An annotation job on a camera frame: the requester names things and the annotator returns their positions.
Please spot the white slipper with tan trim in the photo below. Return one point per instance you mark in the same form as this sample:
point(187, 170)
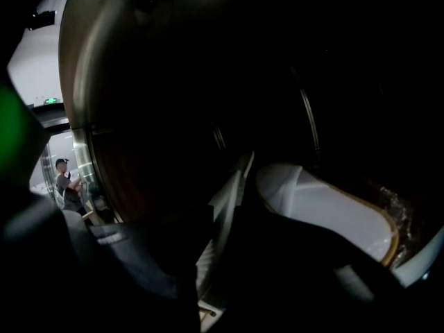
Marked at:
point(329, 213)

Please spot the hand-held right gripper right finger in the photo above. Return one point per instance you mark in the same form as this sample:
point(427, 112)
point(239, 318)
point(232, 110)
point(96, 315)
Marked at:
point(295, 283)

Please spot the green exit sign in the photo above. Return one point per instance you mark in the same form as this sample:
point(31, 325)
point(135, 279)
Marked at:
point(50, 100)

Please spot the black ceiling device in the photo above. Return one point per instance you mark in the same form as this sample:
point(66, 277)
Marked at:
point(43, 18)

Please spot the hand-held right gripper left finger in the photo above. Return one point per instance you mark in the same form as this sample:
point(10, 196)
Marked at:
point(138, 272)

